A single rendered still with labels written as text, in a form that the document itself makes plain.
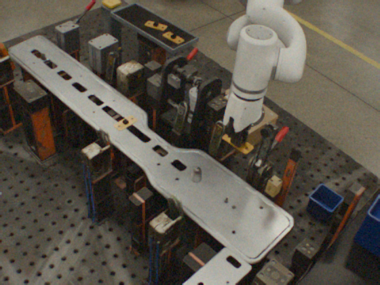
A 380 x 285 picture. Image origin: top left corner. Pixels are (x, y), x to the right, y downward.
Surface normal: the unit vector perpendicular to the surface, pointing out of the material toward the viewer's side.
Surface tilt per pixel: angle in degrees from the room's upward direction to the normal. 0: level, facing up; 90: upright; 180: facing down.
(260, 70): 89
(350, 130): 0
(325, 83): 0
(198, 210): 0
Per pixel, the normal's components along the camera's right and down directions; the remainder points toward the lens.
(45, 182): 0.08, -0.71
